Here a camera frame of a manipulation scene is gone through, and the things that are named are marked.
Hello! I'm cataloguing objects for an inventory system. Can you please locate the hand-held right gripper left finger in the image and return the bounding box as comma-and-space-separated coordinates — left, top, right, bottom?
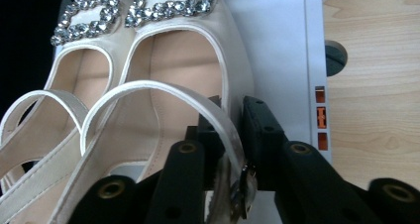
144, 96, 227, 224

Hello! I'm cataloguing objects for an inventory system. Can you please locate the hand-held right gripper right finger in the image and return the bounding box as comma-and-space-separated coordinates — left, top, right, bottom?
242, 95, 381, 224

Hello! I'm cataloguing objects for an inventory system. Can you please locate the cream rhinestone buckle shoe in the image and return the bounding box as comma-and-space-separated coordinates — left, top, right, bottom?
0, 0, 137, 224
49, 0, 260, 224

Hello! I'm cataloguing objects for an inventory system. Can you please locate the grey two-tier shoe rack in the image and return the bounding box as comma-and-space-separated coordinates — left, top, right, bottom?
52, 0, 333, 224

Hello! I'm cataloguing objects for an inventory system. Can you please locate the dark grey round disc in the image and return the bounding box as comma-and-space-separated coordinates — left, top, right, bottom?
324, 40, 349, 77

